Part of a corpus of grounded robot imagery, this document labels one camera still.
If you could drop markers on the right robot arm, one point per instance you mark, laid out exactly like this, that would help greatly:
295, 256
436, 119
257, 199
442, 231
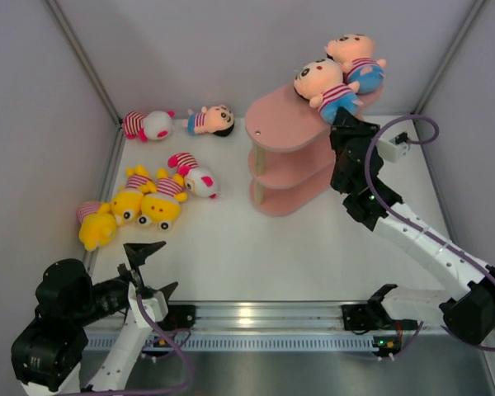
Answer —
465, 307

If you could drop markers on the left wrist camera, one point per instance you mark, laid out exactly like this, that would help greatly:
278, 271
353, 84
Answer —
155, 307

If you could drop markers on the white slotted cable duct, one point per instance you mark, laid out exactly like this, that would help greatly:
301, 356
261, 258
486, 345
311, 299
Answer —
285, 342

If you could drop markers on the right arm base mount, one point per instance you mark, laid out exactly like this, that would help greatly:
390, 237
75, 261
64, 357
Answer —
371, 316

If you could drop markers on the large boy plush doll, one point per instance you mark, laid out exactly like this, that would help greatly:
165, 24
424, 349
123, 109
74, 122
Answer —
355, 53

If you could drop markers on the pink three-tier shelf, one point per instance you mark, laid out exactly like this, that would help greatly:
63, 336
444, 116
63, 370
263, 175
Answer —
291, 159

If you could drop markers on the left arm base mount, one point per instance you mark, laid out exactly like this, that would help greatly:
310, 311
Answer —
179, 316

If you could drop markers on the yellow plush right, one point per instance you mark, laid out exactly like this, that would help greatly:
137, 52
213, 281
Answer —
163, 207

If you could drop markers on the white pink plush glasses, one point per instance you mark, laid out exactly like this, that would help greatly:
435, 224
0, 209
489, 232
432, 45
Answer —
198, 180

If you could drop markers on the aluminium mounting rail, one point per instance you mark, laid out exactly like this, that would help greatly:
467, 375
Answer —
313, 316

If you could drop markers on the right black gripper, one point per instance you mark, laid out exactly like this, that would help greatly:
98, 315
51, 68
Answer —
346, 125

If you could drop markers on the yellow plush corner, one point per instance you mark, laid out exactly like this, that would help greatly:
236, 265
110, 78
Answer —
97, 224

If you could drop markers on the white pink plush far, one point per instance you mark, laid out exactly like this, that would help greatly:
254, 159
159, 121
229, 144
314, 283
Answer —
154, 126

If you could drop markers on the yellow plush left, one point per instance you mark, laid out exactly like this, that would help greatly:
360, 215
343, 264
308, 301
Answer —
126, 203

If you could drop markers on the small boy plush doll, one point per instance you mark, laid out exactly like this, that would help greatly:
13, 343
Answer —
217, 120

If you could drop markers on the yellow plush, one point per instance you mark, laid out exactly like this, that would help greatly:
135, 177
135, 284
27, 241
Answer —
126, 203
163, 207

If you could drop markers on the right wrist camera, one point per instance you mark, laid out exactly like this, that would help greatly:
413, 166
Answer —
393, 149

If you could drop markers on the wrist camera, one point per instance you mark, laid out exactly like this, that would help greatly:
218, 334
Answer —
393, 149
155, 307

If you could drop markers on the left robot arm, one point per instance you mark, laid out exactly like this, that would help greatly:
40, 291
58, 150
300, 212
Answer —
47, 355

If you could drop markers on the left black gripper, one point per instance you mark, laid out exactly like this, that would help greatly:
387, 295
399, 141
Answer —
137, 255

